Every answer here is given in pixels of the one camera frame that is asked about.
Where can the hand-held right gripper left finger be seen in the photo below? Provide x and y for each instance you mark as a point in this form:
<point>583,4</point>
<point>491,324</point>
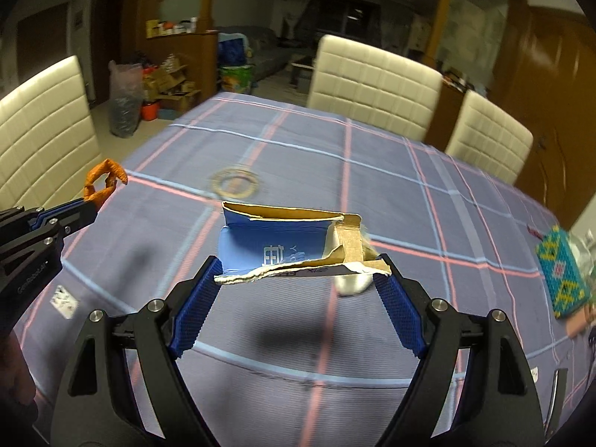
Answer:
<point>195,307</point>

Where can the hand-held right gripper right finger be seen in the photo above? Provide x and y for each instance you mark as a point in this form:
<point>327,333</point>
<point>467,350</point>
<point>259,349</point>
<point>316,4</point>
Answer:
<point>400,312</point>

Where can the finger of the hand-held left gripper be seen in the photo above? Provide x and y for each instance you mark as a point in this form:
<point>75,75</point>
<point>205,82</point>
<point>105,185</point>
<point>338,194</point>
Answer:
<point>79,221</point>
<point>51,214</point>

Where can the orange peel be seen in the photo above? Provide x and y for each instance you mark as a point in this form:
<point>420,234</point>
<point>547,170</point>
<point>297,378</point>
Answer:
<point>102,179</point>

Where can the torn blue cardboard box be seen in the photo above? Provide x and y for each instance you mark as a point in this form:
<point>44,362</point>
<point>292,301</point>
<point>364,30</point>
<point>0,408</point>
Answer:
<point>274,247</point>

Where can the person's left hand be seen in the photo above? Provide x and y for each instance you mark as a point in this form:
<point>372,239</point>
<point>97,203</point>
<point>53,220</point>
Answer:
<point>14,372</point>

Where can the small white wrapper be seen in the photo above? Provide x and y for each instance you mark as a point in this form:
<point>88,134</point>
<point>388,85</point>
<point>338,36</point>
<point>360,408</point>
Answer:
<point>63,300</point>

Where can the crumpled white tissue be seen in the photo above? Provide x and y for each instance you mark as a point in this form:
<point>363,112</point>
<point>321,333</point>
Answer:
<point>351,285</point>

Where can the cream padded chair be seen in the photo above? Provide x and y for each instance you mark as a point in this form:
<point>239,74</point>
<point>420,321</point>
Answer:
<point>372,84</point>
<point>42,130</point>
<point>489,135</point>

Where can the blue plaid tablecloth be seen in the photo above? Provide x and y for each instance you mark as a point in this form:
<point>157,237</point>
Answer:
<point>372,186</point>

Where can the clear plastic bag of clutter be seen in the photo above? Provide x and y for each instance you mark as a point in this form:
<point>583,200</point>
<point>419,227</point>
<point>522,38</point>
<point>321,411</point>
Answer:
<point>123,100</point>

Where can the orange bucket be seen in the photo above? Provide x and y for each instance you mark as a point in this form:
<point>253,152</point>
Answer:
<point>150,111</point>

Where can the colourful beaded box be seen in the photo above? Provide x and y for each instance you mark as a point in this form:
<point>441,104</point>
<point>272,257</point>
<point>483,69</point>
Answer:
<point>561,277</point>

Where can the pile of cardboard boxes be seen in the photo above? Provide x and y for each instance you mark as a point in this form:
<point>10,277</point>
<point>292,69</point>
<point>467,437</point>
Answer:
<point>172,84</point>

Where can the wooden divider cabinet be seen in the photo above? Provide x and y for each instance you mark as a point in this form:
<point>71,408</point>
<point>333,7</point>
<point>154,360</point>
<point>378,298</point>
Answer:
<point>202,63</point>

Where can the green printed bag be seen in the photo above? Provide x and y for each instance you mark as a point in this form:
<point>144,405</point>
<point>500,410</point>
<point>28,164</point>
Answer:
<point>237,78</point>

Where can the blue bag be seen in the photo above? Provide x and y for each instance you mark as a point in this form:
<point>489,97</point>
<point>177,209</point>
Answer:
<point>231,50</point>

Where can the grey sofa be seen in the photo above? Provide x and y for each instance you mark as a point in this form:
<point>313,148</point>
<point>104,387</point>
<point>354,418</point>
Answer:
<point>272,49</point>

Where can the low coffee table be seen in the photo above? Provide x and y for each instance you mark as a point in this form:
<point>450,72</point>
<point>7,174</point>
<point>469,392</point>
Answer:
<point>302,70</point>

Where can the brown wooden wardrobe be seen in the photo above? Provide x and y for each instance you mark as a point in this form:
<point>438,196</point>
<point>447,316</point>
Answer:
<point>554,102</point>

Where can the dark television cabinet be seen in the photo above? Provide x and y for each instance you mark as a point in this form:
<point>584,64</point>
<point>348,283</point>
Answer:
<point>347,16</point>

